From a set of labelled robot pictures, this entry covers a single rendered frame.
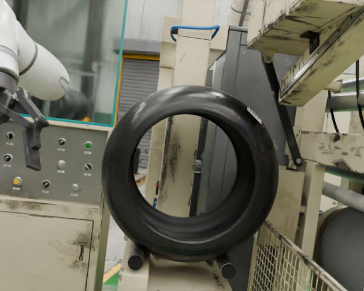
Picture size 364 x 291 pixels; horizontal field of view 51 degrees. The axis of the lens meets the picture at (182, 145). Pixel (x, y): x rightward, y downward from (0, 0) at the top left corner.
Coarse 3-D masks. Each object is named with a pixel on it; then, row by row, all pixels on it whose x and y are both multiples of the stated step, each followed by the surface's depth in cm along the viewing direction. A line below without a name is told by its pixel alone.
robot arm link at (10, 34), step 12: (0, 0) 81; (0, 12) 78; (12, 12) 82; (0, 24) 77; (12, 24) 80; (0, 36) 76; (12, 36) 78; (24, 36) 83; (12, 48) 78; (24, 48) 82; (36, 48) 86; (24, 60) 83
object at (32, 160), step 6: (24, 132) 66; (24, 138) 66; (24, 144) 66; (24, 150) 65; (30, 150) 66; (36, 150) 67; (30, 156) 65; (36, 156) 67; (30, 162) 64; (36, 162) 66; (30, 168) 65; (36, 168) 65
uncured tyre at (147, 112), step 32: (160, 96) 115; (192, 96) 113; (224, 96) 116; (128, 128) 113; (224, 128) 141; (256, 128) 115; (128, 160) 112; (256, 160) 115; (128, 192) 113; (256, 192) 116; (128, 224) 114; (160, 224) 141; (192, 224) 142; (224, 224) 140; (256, 224) 117; (160, 256) 119; (192, 256) 116
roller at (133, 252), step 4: (132, 244) 125; (132, 248) 120; (136, 248) 119; (140, 248) 120; (132, 252) 116; (136, 252) 115; (140, 252) 117; (132, 256) 113; (136, 256) 113; (140, 256) 114; (128, 260) 113; (132, 260) 113; (136, 260) 113; (140, 260) 113; (128, 264) 113; (132, 264) 113; (136, 264) 113; (140, 264) 113; (132, 268) 113; (136, 268) 113
